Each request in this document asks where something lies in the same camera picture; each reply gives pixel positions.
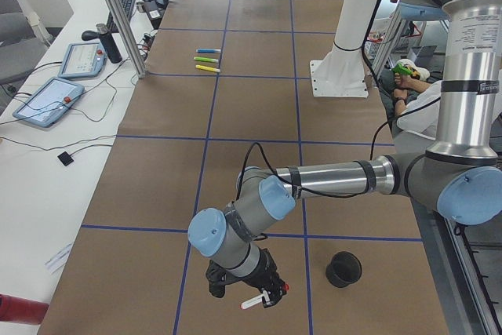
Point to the yellow marker pen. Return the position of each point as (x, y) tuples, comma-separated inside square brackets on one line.
[(207, 68)]

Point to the teach pendant far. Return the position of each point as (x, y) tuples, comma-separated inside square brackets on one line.
[(83, 60)]

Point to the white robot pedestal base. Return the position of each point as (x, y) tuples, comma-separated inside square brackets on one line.
[(341, 73)]

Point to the black mesh pen cup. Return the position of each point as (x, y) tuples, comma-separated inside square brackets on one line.
[(343, 269)]

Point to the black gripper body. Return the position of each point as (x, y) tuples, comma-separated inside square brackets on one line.
[(267, 269)]

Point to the aluminium frame post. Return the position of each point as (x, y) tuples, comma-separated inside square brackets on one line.
[(115, 7)]

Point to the seated person white shirt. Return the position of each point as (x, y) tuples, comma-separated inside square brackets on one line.
[(416, 101)]

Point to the blue marker pen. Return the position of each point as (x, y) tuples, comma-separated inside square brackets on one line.
[(208, 51)]

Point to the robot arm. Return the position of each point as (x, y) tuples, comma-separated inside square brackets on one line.
[(456, 176)]

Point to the green marker pen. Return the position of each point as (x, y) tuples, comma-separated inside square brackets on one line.
[(206, 59)]

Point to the teach pendant near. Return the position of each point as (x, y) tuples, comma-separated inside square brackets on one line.
[(50, 102)]

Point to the small black square pad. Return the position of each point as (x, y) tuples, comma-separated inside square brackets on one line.
[(65, 158)]

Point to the red and white marker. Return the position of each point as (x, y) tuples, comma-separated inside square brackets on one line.
[(267, 297)]

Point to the black water bottle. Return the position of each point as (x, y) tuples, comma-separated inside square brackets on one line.
[(109, 44)]

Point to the red fire extinguisher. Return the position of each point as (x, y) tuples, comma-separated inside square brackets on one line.
[(23, 311)]

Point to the teach pendant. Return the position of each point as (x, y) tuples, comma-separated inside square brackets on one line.
[(83, 60), (50, 102)]

